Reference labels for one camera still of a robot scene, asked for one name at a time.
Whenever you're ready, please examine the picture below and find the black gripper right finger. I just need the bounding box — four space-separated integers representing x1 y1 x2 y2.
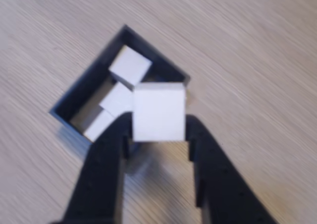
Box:
185 114 280 224

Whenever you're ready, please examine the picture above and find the black open box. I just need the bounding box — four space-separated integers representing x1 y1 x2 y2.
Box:
48 23 191 155

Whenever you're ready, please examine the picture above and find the white cube block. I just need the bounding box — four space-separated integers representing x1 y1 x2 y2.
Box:
108 45 153 88
83 110 114 143
132 82 186 143
99 81 136 118

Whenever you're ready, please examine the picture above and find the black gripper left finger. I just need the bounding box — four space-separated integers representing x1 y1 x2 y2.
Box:
63 112 135 224

